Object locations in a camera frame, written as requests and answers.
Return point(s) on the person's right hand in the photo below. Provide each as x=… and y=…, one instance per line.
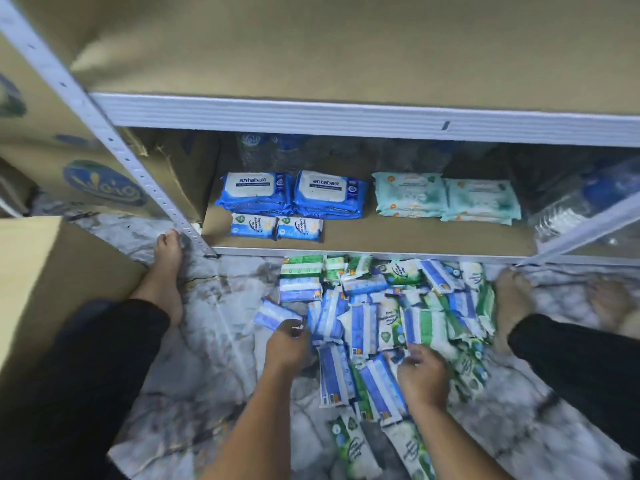
x=425, y=380

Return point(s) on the person's left hand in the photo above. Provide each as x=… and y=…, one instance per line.
x=288, y=347

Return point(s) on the pile of wipes packets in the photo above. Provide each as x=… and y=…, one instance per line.
x=430, y=320

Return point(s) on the grey metal shelf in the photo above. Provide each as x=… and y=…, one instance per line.
x=350, y=120

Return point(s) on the person's left forearm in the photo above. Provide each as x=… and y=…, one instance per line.
x=255, y=430

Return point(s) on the person's right forearm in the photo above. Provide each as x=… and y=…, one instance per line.
x=460, y=450

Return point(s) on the person's right foot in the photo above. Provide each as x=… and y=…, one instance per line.
x=513, y=305

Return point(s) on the person's foot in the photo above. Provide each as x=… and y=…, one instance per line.
x=610, y=303
x=513, y=305
x=162, y=280

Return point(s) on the person's left foot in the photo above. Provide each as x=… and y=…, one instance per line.
x=162, y=280

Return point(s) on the person's right leg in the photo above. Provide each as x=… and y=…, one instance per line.
x=585, y=375

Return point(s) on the water bottles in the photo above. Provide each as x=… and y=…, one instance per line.
x=590, y=200

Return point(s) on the plain cardboard box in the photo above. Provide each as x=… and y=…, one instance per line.
x=50, y=285

